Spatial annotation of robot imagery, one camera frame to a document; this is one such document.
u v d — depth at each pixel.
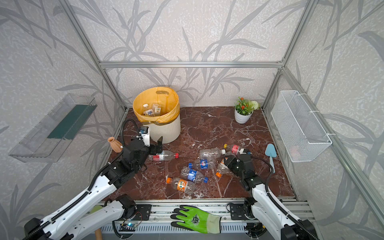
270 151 0.97
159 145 0.68
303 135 0.62
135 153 0.53
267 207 0.51
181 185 0.77
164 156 0.88
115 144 0.89
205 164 0.85
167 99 0.98
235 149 0.92
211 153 0.92
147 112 0.91
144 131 0.62
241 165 0.65
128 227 0.72
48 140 0.65
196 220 0.70
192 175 0.82
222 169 0.82
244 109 1.00
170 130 0.90
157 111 0.97
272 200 0.50
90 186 0.47
